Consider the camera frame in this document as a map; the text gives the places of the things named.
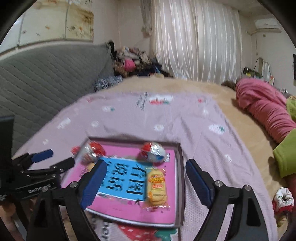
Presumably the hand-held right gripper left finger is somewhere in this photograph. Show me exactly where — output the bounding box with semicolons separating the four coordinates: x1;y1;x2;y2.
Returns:
26;159;107;241

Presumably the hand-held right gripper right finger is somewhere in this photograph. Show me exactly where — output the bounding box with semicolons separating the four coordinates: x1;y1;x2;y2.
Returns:
185;159;265;241

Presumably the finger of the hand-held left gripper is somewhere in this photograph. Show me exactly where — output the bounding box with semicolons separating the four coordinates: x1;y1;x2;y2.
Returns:
11;149;54;172
22;158;75;177

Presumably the grey tray with pink bottom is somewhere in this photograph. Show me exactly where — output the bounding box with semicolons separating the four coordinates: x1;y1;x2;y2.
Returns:
62;137;185;229

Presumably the red white plastic egg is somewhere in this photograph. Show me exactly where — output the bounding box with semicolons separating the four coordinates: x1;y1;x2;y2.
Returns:
138;142;166;163
71;140;106;164

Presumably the yellow label biscuit packet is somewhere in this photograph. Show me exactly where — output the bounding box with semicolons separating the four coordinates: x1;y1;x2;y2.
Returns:
142;166;171;210

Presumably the grey quilted headboard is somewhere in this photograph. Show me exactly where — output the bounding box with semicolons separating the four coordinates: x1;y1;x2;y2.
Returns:
0;42;115;158

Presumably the red white scrunchie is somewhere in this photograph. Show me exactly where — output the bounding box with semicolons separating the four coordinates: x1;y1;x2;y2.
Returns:
272;187;294;212

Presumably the dark blue patterned cloth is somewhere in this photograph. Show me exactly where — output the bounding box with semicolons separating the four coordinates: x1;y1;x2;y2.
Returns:
94;75;123;92

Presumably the green fleece blanket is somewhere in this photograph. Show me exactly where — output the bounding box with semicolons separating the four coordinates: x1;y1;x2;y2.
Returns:
273;95;296;178

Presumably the pink quilt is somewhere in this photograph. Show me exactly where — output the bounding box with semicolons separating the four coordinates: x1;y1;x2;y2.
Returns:
235;78;296;143

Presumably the brown furry cloth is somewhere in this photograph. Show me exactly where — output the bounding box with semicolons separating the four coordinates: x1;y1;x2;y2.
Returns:
221;80;237;90

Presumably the dark bag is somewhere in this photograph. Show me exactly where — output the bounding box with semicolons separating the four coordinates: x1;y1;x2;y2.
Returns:
243;67;262;78

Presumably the pile of clothes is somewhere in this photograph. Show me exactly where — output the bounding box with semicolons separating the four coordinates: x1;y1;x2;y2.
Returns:
111;41;173;78

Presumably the white metal rack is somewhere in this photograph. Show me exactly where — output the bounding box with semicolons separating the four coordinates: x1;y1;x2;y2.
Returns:
254;57;272;81

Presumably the white curtain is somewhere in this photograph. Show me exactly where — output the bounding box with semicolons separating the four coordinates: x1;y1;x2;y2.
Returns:
149;0;243;84

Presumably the white curtain tassel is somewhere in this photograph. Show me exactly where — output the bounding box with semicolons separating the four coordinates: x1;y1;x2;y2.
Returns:
142;21;152;37

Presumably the white air conditioner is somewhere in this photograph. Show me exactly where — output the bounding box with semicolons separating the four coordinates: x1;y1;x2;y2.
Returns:
254;19;281;30

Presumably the floral wall painting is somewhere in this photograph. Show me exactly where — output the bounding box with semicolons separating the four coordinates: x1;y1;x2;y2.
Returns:
0;0;94;48

